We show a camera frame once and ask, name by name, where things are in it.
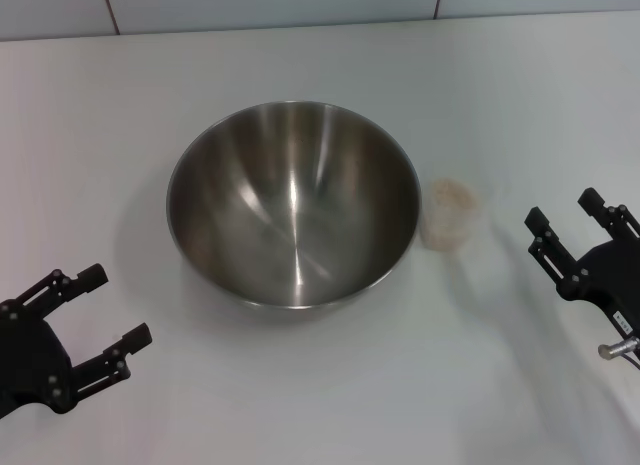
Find clear plastic measuring cup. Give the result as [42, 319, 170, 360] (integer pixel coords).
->
[418, 177, 484, 251]

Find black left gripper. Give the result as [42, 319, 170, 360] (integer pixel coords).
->
[0, 263, 154, 419]

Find white rice grains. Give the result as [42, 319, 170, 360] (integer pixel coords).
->
[422, 178, 479, 249]

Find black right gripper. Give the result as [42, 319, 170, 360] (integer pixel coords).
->
[523, 187, 640, 331]

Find right gripper metal connector cable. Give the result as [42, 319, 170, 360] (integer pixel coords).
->
[598, 336, 640, 371]

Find stainless steel mixing bowl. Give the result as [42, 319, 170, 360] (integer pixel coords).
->
[165, 100, 420, 322]

